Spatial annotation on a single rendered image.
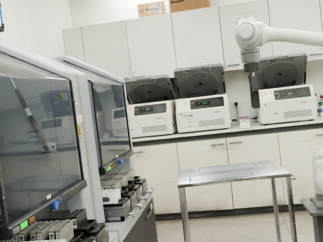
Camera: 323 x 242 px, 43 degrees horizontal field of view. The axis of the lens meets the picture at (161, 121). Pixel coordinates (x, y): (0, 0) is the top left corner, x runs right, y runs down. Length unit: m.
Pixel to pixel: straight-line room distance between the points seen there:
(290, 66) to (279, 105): 0.51
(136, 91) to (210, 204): 1.47
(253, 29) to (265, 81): 2.90
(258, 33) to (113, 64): 3.02
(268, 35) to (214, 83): 2.79
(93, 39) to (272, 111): 2.10
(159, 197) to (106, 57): 1.65
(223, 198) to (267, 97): 1.12
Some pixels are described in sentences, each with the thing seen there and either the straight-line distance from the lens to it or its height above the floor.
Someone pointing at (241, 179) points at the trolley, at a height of 0.81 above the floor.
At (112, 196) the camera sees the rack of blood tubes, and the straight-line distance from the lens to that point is 1.99.
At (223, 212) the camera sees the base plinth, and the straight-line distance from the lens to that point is 4.42.
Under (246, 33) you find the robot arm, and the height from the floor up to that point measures 1.51.
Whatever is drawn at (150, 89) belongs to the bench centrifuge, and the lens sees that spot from 4.58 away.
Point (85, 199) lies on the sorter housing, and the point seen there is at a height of 0.91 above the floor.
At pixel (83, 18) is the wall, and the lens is 5.19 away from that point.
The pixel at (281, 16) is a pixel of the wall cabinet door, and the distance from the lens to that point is 4.59.
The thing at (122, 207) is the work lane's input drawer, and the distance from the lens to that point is 1.97.
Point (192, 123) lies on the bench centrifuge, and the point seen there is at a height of 1.00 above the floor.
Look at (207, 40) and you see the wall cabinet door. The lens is 4.52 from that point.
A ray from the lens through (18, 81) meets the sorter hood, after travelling 1.30.
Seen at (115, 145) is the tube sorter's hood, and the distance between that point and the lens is 2.20.
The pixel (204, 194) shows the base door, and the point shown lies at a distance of 4.32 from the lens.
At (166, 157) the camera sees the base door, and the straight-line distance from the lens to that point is 4.29.
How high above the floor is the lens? 1.28
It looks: 3 degrees down
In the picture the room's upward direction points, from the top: 7 degrees counter-clockwise
